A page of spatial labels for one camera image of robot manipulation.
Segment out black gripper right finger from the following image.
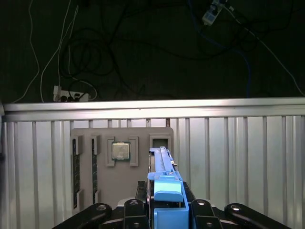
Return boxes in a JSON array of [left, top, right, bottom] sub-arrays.
[[182, 182, 292, 229]]

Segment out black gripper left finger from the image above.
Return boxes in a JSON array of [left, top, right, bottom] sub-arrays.
[[52, 180, 148, 229]]

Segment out hard disk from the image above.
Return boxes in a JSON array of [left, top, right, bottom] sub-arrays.
[[146, 146, 196, 229]]

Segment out grey parts rack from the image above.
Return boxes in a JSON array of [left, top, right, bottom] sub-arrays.
[[71, 126, 174, 215]]

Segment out RAM stick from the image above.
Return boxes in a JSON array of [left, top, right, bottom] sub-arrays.
[[71, 138, 81, 211], [91, 138, 99, 203]]

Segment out silver CPU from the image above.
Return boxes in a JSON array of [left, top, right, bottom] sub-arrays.
[[112, 141, 132, 161]]

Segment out white power strip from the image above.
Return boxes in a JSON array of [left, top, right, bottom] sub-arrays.
[[52, 85, 91, 103], [201, 0, 224, 27]]

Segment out blue floor cable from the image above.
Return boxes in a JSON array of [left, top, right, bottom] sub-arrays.
[[187, 0, 252, 99]]

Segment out white floor cable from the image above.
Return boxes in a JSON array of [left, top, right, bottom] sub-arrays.
[[40, 0, 79, 103], [10, 0, 41, 104]]

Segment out grey floor cable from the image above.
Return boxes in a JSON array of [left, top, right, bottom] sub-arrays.
[[224, 4, 305, 96]]

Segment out black floor cable tangle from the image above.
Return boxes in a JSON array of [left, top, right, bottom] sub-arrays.
[[58, 0, 263, 101]]

